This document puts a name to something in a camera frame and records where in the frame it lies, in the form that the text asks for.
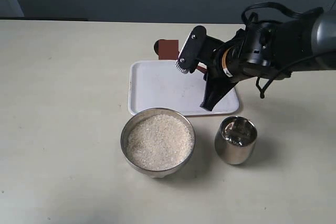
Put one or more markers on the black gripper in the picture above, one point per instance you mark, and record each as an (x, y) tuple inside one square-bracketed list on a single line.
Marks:
[(247, 55)]

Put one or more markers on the white plastic tray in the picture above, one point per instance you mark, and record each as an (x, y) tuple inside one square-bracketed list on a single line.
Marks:
[(159, 84)]

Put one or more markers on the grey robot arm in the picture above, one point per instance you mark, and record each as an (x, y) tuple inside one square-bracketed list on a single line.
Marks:
[(306, 43)]

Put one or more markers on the steel bowl of rice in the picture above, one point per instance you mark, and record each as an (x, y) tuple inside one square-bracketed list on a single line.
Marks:
[(157, 142)]

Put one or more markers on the small steel cup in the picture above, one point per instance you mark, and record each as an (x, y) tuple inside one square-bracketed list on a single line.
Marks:
[(235, 140)]

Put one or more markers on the red-brown wooden spoon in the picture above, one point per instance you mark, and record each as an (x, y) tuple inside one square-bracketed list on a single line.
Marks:
[(168, 50)]

